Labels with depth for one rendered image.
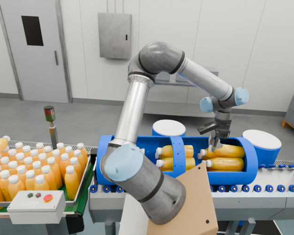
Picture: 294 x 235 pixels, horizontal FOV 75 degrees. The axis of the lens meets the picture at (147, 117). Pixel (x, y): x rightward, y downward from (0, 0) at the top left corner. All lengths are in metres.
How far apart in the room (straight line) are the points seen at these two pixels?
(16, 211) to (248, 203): 1.23
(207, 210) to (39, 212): 0.72
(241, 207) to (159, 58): 1.05
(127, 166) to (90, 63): 4.05
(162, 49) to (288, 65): 4.44
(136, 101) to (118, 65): 3.64
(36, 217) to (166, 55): 0.87
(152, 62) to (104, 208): 0.88
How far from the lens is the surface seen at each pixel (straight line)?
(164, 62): 0.71
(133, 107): 0.73
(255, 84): 4.86
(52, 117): 1.52
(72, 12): 4.52
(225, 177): 1.19
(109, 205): 1.25
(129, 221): 0.83
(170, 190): 0.61
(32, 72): 5.08
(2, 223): 1.37
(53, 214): 1.02
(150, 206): 0.61
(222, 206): 1.36
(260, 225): 2.36
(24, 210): 1.04
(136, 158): 0.55
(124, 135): 0.71
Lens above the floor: 1.83
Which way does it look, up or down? 26 degrees down
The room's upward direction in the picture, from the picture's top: 3 degrees clockwise
